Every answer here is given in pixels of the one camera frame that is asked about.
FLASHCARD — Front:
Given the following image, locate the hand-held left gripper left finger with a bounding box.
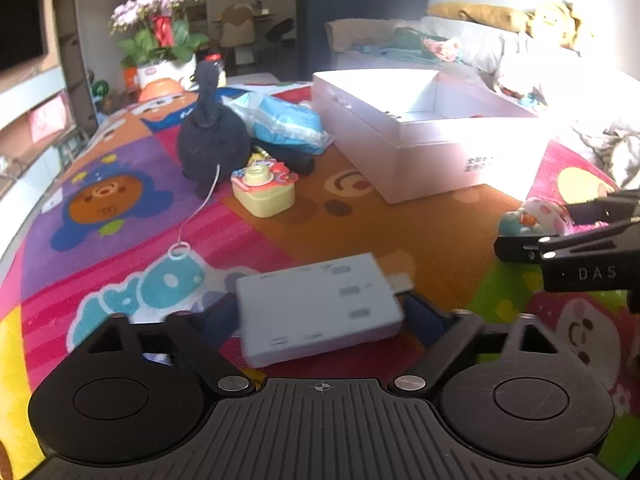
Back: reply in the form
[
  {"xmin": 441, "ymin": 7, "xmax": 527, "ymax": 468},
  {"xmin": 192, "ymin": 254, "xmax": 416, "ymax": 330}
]
[{"xmin": 75, "ymin": 291, "xmax": 254, "ymax": 397}]

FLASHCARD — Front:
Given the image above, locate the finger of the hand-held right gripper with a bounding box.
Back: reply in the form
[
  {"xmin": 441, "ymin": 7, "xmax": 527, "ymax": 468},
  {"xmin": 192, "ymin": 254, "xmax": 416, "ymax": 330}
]
[
  {"xmin": 565, "ymin": 187, "xmax": 640, "ymax": 227},
  {"xmin": 494, "ymin": 221, "xmax": 640, "ymax": 264}
]

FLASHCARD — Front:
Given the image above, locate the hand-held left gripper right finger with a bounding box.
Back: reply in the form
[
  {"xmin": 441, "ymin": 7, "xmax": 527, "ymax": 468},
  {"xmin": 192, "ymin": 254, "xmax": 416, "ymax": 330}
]
[{"xmin": 389, "ymin": 294, "xmax": 577, "ymax": 397}]

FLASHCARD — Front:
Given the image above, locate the small pink teal figurine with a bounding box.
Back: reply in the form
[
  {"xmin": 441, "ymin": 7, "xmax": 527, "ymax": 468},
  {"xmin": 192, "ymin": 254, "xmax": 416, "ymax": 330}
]
[{"xmin": 499, "ymin": 197, "xmax": 574, "ymax": 238}]

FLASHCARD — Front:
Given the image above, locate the grey rectangular adapter hub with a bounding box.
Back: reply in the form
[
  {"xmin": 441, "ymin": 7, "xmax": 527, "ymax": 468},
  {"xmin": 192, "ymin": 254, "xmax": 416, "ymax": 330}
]
[{"xmin": 235, "ymin": 253, "xmax": 415, "ymax": 369}]

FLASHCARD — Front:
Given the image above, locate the yellow toy camera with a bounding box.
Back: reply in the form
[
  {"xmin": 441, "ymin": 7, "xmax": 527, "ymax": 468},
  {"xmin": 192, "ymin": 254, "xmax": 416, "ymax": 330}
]
[{"xmin": 231, "ymin": 160, "xmax": 300, "ymax": 219}]

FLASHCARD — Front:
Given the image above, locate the large white cardboard box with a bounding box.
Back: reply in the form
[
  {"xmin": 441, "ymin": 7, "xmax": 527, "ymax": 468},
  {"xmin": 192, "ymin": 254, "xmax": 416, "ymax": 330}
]
[{"xmin": 312, "ymin": 69, "xmax": 552, "ymax": 206}]

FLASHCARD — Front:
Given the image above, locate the blue tissue packet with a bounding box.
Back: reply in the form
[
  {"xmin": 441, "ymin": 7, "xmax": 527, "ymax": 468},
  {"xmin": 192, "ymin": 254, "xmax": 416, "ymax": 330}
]
[{"xmin": 225, "ymin": 92, "xmax": 331, "ymax": 156}]

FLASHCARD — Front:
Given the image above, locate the grey blanket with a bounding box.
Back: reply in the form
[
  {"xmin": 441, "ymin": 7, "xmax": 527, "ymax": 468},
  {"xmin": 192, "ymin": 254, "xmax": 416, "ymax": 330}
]
[{"xmin": 570, "ymin": 120, "xmax": 640, "ymax": 192}]

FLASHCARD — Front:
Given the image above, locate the colourful cartoon play mat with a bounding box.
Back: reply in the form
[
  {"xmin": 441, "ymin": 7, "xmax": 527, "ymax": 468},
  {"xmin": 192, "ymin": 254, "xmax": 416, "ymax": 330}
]
[{"xmin": 0, "ymin": 80, "xmax": 640, "ymax": 480}]

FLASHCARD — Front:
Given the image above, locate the black plush toy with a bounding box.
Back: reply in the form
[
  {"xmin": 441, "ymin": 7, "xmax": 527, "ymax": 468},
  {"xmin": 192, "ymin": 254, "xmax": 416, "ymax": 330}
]
[{"xmin": 178, "ymin": 61, "xmax": 252, "ymax": 200}]

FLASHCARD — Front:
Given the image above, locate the yellow plush duck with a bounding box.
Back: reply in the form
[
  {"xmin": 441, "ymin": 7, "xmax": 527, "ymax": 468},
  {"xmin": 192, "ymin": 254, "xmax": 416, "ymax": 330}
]
[{"xmin": 525, "ymin": 2, "xmax": 587, "ymax": 50}]

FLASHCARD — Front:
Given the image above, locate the yellow pillow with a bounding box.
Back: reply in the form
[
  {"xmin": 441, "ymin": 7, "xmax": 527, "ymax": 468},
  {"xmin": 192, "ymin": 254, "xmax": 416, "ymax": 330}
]
[{"xmin": 428, "ymin": 3, "xmax": 532, "ymax": 34}]

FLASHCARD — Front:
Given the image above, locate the pile of clothes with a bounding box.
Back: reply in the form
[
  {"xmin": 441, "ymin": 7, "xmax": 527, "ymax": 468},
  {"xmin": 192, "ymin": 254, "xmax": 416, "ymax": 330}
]
[{"xmin": 356, "ymin": 26, "xmax": 463, "ymax": 64}]

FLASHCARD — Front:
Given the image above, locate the orange round toy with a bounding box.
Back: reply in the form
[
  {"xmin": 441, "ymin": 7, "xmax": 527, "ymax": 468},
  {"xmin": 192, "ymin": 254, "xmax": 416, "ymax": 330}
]
[{"xmin": 139, "ymin": 78, "xmax": 184, "ymax": 103}]

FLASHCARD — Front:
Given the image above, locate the pink box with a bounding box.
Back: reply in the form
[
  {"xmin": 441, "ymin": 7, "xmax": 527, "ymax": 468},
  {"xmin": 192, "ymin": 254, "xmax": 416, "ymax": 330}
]
[{"xmin": 29, "ymin": 95, "xmax": 76, "ymax": 142}]

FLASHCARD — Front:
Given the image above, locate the white television cabinet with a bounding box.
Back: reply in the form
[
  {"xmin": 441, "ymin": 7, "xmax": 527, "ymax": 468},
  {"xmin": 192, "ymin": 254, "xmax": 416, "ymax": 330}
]
[{"xmin": 0, "ymin": 0, "xmax": 96, "ymax": 261}]

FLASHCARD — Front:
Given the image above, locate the potted pink flower plant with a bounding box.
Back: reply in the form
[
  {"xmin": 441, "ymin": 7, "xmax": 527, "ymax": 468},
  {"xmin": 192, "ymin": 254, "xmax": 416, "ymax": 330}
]
[{"xmin": 110, "ymin": 0, "xmax": 210, "ymax": 89}]

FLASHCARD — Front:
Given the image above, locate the beige chair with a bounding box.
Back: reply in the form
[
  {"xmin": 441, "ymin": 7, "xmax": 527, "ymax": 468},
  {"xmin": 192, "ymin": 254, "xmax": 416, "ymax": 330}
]
[{"xmin": 220, "ymin": 4, "xmax": 259, "ymax": 65}]

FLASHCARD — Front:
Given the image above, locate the black television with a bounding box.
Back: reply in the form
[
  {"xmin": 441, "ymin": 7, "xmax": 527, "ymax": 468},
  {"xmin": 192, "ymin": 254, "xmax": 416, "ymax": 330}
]
[{"xmin": 0, "ymin": 0, "xmax": 50, "ymax": 72}]

